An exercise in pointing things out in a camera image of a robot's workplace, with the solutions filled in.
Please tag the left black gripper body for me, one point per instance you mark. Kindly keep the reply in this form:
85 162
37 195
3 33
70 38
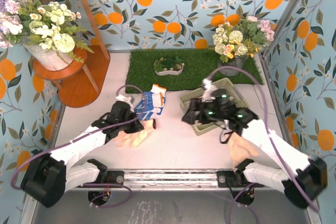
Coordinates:
134 123

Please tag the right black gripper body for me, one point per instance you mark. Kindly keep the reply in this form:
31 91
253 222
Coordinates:
191 112

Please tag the green plastic storage basket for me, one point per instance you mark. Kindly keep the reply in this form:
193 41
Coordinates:
234 95

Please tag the cream glove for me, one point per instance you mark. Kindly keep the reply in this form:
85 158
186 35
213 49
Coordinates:
135 139
240 149

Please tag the blue white knit gloves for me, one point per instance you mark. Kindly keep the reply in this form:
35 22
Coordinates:
152 103

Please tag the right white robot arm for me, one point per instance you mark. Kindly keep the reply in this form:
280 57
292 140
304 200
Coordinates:
309 176

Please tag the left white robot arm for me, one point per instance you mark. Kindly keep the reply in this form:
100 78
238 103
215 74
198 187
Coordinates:
59 159

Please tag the wooden tiered plant stand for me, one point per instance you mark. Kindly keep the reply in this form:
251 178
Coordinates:
80 84

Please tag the green artificial grass mat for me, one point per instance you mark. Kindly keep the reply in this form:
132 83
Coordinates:
198 65

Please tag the white succulent planter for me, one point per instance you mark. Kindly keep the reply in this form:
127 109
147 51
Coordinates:
165 66

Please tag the grey pot flower bouquet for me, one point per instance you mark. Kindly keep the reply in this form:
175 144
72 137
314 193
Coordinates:
239 38

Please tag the white pot flower bouquet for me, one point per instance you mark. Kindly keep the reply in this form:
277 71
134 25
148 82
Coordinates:
47 31

